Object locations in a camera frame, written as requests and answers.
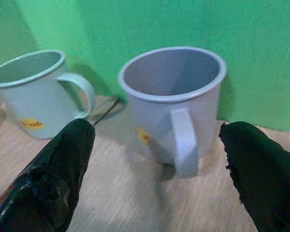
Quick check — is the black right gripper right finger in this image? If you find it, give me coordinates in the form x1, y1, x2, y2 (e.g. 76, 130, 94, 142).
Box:
218, 121, 290, 232

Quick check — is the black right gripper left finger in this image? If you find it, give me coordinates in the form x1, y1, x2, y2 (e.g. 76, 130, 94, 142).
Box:
0, 118, 96, 232

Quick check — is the mint green enamel mug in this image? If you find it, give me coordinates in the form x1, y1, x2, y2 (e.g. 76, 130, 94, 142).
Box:
0, 49, 96, 140

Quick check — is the lavender enamel mug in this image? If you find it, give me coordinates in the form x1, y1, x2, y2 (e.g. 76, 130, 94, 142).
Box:
118, 47, 227, 179

